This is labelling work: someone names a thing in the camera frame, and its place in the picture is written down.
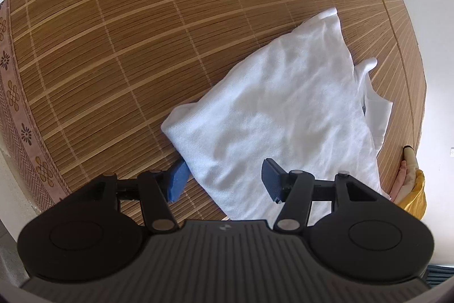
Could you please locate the yellow garment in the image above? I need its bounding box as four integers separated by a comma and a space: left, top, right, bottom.
395, 170, 426, 221

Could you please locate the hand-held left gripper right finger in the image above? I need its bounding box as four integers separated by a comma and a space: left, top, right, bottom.
261, 158, 389, 233

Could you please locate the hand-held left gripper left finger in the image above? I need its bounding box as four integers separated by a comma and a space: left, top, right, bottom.
83, 161, 190, 235

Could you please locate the white polo shirt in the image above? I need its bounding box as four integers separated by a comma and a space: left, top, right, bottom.
161, 7, 394, 222

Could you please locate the bamboo mat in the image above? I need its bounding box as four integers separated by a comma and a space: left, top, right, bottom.
0, 0, 428, 223

